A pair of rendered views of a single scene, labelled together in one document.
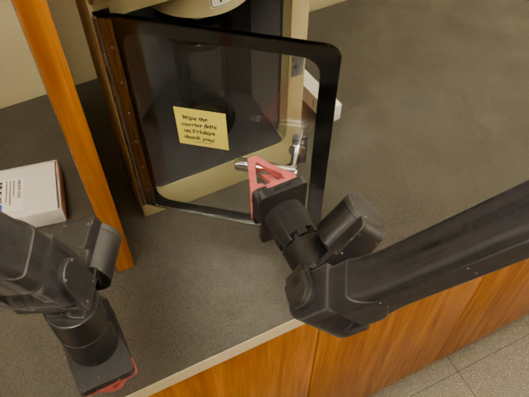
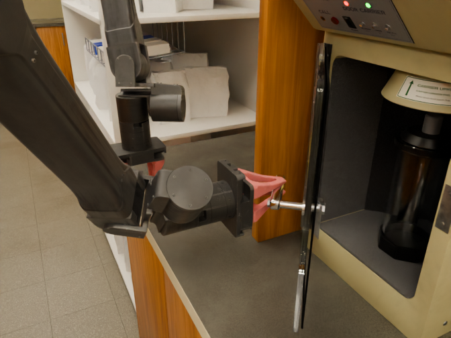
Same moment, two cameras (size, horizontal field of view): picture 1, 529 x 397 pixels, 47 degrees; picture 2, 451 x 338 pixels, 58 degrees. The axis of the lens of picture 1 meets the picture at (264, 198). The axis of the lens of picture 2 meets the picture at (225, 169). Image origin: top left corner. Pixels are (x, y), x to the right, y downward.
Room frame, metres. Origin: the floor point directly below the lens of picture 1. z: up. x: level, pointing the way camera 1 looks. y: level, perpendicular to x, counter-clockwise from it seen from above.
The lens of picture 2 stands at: (0.46, -0.55, 1.50)
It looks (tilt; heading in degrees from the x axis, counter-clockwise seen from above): 26 degrees down; 90
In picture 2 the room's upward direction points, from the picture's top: straight up
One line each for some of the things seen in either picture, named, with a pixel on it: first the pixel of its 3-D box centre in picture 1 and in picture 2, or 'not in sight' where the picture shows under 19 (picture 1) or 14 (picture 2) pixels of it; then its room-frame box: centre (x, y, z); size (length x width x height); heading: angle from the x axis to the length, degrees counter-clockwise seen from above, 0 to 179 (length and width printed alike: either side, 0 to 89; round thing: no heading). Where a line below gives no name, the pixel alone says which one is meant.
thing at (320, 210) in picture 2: not in sight; (316, 218); (0.59, -0.05, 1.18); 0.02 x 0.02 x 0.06; 78
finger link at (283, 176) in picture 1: (266, 187); (258, 194); (0.51, 0.00, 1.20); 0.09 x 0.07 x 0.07; 26
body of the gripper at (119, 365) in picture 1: (89, 336); (135, 137); (0.29, 0.20, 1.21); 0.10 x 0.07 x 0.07; 27
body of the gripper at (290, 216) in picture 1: (290, 224); (215, 202); (0.45, -0.03, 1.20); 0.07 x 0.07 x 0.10; 26
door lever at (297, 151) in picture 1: (270, 160); (288, 193); (0.56, -0.01, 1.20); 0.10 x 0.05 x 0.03; 78
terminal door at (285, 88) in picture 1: (225, 141); (309, 179); (0.60, 0.06, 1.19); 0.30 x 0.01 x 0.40; 78
